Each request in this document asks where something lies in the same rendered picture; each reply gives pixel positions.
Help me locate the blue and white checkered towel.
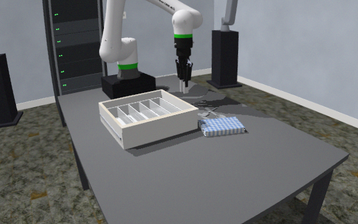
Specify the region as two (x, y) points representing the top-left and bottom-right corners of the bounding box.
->
(199, 117), (245, 137)

